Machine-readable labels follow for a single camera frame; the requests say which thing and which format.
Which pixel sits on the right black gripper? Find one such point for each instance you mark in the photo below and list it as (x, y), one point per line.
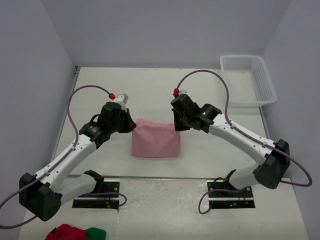
(179, 127)

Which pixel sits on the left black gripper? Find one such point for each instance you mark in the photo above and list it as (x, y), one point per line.
(130, 124)

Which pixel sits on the pink t shirt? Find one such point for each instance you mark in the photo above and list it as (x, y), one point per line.
(155, 140)

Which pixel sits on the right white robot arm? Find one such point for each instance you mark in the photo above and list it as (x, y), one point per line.
(269, 156)

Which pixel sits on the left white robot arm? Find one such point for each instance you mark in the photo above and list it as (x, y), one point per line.
(46, 191)

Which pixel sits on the white plastic basket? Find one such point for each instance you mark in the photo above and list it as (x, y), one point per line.
(248, 81)

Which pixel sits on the green folded t shirt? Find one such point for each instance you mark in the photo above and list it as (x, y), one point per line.
(94, 233)

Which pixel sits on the red folded t shirt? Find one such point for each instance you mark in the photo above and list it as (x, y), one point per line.
(66, 232)

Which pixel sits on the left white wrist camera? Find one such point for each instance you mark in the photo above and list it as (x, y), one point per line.
(122, 100)

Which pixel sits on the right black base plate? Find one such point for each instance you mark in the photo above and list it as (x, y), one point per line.
(224, 200)

